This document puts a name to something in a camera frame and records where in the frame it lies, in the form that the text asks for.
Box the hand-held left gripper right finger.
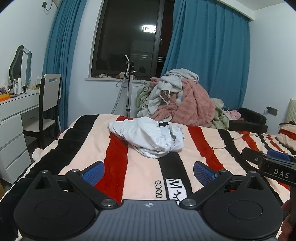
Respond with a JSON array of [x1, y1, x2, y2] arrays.
[[180, 161, 267, 209]]

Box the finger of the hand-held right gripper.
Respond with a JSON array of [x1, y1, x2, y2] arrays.
[[242, 148, 292, 165]]

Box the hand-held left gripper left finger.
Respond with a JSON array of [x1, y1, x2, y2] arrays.
[[29, 161, 119, 208]]

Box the white shirt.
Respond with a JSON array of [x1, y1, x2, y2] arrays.
[[109, 116, 185, 159]]

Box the pile of clothes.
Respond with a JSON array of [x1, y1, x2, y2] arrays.
[[142, 68, 200, 116]]

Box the person's right hand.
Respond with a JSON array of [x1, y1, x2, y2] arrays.
[[282, 199, 296, 241]]

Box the black armchair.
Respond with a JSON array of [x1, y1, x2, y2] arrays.
[[228, 107, 268, 132]]

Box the striped fleece blanket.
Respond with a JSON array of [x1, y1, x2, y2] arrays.
[[0, 114, 296, 241]]

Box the pale green cloth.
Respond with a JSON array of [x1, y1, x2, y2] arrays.
[[209, 97, 232, 129]]

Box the cream padded headboard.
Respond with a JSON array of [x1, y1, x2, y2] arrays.
[[287, 98, 296, 123]]

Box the pink fluffy blanket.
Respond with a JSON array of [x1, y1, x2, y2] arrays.
[[150, 77, 216, 128]]

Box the garment steamer stand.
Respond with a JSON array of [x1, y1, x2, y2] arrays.
[[111, 55, 136, 118]]

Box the white dresser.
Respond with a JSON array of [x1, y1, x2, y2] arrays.
[[0, 89, 62, 184]]

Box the black and white chair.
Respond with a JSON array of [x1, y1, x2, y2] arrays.
[[23, 74, 62, 149]]

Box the green printed blanket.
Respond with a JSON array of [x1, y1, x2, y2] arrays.
[[136, 83, 158, 118]]

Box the beige sill ornaments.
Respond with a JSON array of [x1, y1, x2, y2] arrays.
[[95, 73, 126, 79]]

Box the group of cosmetic bottles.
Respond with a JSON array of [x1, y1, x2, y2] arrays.
[[10, 76, 42, 94]]

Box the blue curtain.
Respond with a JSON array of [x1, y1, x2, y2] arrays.
[[42, 0, 87, 130], [159, 0, 251, 112]]

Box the wavy vanity mirror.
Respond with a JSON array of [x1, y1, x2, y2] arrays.
[[9, 45, 32, 84]]

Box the dark window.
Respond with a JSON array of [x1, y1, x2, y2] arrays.
[[91, 0, 175, 78]]

